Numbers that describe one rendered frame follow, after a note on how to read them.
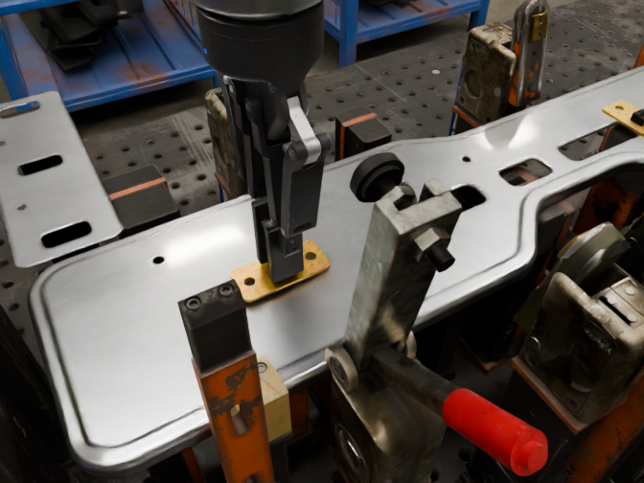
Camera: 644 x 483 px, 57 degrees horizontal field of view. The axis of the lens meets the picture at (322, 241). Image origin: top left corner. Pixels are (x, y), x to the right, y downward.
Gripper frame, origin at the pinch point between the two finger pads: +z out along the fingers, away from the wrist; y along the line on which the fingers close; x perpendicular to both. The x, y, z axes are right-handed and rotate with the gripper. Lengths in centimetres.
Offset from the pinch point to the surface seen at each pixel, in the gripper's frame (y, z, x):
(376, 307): -16.3, -10.1, 1.8
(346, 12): 169, 75, -113
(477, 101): 17.3, 8.7, -38.0
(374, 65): 70, 35, -58
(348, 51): 169, 92, -114
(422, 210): -16.7, -16.7, 0.2
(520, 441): -25.6, -10.0, 0.4
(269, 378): -12.6, -1.7, 6.9
